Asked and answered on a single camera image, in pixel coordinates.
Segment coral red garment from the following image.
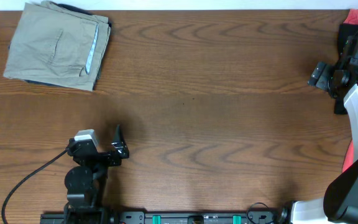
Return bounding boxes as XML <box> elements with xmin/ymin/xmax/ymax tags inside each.
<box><xmin>342</xmin><ymin>9</ymin><xmax>358</xmax><ymax>172</ymax></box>

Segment black garment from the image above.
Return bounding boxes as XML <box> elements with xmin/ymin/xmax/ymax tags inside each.
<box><xmin>334</xmin><ymin>23</ymin><xmax>358</xmax><ymax>114</ymax></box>

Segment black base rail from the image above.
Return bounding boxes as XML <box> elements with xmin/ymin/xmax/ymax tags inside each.
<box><xmin>40</xmin><ymin>210</ymin><xmax>290</xmax><ymax>224</ymax></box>

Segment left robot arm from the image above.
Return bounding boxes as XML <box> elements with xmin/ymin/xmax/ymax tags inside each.
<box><xmin>65</xmin><ymin>126</ymin><xmax>130</xmax><ymax>213</ymax></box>

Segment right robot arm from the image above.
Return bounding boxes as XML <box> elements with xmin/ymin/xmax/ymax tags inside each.
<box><xmin>288</xmin><ymin>35</ymin><xmax>358</xmax><ymax>224</ymax></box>

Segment khaki shorts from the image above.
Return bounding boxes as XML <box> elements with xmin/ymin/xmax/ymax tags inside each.
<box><xmin>2</xmin><ymin>0</ymin><xmax>112</xmax><ymax>92</ymax></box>

